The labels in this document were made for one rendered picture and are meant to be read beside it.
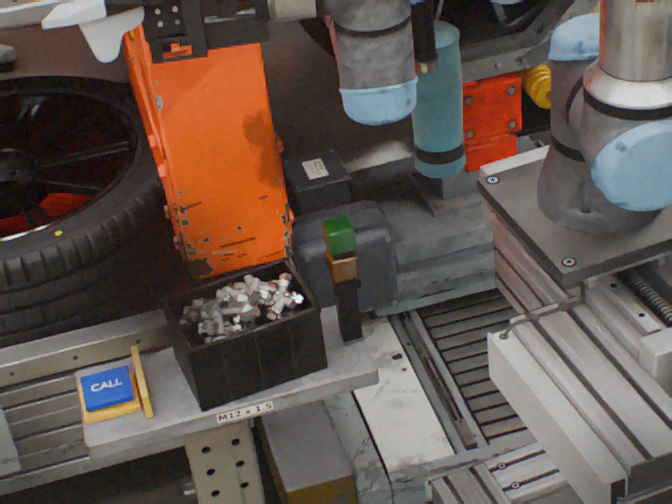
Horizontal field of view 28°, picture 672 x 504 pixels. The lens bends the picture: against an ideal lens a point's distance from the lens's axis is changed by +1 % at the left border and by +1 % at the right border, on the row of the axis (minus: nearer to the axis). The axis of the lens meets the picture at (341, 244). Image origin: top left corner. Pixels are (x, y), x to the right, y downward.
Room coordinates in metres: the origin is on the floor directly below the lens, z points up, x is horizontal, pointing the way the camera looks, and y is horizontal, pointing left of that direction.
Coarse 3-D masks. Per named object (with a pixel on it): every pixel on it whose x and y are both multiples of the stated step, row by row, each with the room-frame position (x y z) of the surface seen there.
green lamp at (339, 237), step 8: (344, 216) 1.56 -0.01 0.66; (328, 224) 1.54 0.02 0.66; (336, 224) 1.54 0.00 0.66; (344, 224) 1.54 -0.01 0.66; (328, 232) 1.53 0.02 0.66; (336, 232) 1.52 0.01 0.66; (344, 232) 1.52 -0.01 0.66; (352, 232) 1.53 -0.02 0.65; (328, 240) 1.52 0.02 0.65; (336, 240) 1.52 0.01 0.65; (344, 240) 1.52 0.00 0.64; (352, 240) 1.52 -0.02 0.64; (328, 248) 1.52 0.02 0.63; (336, 248) 1.52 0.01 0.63; (344, 248) 1.52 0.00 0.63; (352, 248) 1.52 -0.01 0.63
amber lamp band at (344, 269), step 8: (328, 256) 1.54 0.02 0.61; (352, 256) 1.53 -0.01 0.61; (328, 264) 1.54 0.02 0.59; (336, 264) 1.52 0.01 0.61; (344, 264) 1.52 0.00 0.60; (352, 264) 1.52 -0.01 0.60; (336, 272) 1.52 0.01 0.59; (344, 272) 1.52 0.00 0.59; (352, 272) 1.52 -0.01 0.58; (336, 280) 1.52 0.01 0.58; (344, 280) 1.52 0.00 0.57
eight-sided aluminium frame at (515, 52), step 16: (560, 0) 2.11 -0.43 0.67; (576, 0) 2.07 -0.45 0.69; (592, 0) 2.08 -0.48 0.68; (544, 16) 2.10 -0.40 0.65; (560, 16) 2.07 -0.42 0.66; (576, 16) 2.07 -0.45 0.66; (528, 32) 2.10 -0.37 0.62; (544, 32) 2.07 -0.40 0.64; (464, 48) 2.08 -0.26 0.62; (480, 48) 2.08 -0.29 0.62; (496, 48) 2.09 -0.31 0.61; (512, 48) 2.06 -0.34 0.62; (528, 48) 2.05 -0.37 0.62; (544, 48) 2.06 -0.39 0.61; (464, 64) 2.03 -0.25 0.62; (480, 64) 2.04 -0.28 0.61; (496, 64) 2.06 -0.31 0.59; (512, 64) 2.05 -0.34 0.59; (528, 64) 2.05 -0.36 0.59; (464, 80) 2.03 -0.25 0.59
